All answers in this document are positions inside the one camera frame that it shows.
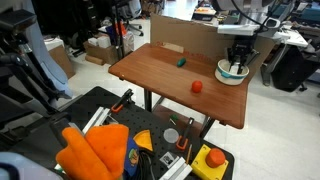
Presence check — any green toy vegetable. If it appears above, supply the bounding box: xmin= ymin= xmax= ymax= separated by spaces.
xmin=176 ymin=57 xmax=187 ymax=68

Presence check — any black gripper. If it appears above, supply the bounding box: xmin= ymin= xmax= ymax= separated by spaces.
xmin=226 ymin=34 xmax=260 ymax=75

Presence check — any orange plush toy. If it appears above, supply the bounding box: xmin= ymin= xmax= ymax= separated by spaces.
xmin=54 ymin=123 xmax=130 ymax=180

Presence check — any gray swivel office chair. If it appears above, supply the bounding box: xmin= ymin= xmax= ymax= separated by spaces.
xmin=118 ymin=0 xmax=145 ymax=38

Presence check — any gray cylinder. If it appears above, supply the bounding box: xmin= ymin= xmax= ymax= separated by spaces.
xmin=163 ymin=127 xmax=180 ymax=144

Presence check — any green handled tool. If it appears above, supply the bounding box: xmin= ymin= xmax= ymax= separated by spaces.
xmin=169 ymin=113 xmax=180 ymax=126

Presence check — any white side desk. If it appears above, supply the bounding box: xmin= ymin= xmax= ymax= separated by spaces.
xmin=259 ymin=24 xmax=309 ymax=88

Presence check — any aluminium extrusion bar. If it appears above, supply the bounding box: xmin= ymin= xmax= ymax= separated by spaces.
xmin=81 ymin=105 xmax=119 ymax=135
xmin=159 ymin=155 xmax=194 ymax=180

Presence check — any black bin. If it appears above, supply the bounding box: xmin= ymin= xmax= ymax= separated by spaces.
xmin=270 ymin=44 xmax=320 ymax=93

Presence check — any yellow emergency stop button box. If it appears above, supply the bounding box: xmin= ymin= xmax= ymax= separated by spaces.
xmin=190 ymin=143 xmax=230 ymax=180

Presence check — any brown wooden base board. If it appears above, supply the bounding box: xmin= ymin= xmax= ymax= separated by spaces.
xmin=151 ymin=103 xmax=208 ymax=134

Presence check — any brown cardboard panel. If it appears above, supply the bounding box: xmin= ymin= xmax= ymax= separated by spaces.
xmin=149 ymin=13 xmax=276 ymax=79

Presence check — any white pot teal band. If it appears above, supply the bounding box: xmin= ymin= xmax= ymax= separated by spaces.
xmin=214 ymin=58 xmax=250 ymax=86

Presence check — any blue item with logo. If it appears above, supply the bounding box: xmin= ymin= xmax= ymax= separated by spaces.
xmin=123 ymin=135 xmax=141 ymax=178

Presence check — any white blue rounded object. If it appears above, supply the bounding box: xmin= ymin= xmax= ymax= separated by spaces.
xmin=0 ymin=151 xmax=56 ymax=180

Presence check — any low wide cardboard box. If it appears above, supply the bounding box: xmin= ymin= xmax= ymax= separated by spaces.
xmin=83 ymin=34 xmax=119 ymax=66

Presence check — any black perforated board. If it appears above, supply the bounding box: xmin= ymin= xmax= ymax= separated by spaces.
xmin=9 ymin=85 xmax=235 ymax=180

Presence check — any white printed tag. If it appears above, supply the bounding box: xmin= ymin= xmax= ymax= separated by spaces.
xmin=159 ymin=151 xmax=178 ymax=168

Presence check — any black camera stand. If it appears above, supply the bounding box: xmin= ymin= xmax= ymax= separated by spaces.
xmin=0 ymin=9 xmax=73 ymax=148

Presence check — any wooden pencil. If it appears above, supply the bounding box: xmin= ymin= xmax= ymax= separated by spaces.
xmin=185 ymin=143 xmax=194 ymax=165

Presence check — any orange wedge block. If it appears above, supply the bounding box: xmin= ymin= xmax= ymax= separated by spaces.
xmin=132 ymin=129 xmax=154 ymax=153

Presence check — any tall cardboard box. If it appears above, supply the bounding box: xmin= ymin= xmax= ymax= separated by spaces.
xmin=46 ymin=44 xmax=77 ymax=80

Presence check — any black clamp orange handle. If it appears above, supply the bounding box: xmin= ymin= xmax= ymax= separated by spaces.
xmin=110 ymin=88 xmax=135 ymax=114
xmin=175 ymin=116 xmax=195 ymax=152

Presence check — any bundle of cables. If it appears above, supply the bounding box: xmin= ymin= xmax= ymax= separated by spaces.
xmin=134 ymin=148 xmax=158 ymax=180

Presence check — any blue gray cloth cover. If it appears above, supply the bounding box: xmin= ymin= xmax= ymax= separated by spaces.
xmin=23 ymin=19 xmax=74 ymax=98

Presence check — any red toy tomato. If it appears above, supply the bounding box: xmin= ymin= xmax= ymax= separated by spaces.
xmin=191 ymin=80 xmax=204 ymax=94

